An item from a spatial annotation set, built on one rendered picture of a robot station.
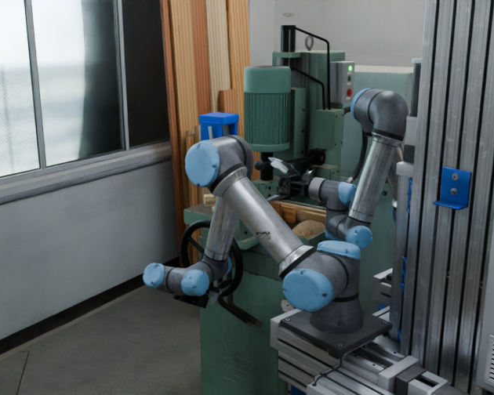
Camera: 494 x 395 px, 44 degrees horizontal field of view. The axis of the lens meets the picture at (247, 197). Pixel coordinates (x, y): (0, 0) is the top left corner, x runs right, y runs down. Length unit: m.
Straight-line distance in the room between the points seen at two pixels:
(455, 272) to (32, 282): 2.34
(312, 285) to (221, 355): 1.15
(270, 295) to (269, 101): 0.72
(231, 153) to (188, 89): 2.24
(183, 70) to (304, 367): 2.39
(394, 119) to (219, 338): 1.21
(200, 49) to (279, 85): 1.79
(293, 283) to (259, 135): 0.88
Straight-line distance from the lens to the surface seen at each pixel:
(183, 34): 3.81
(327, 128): 2.40
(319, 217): 2.27
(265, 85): 2.23
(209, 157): 1.56
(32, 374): 3.22
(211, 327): 2.57
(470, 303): 1.63
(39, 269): 3.40
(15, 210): 3.23
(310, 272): 1.50
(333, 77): 2.48
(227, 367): 2.60
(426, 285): 1.68
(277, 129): 2.27
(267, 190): 2.34
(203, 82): 4.00
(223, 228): 1.80
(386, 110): 1.86
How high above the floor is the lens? 1.61
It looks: 16 degrees down
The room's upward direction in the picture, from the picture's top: straight up
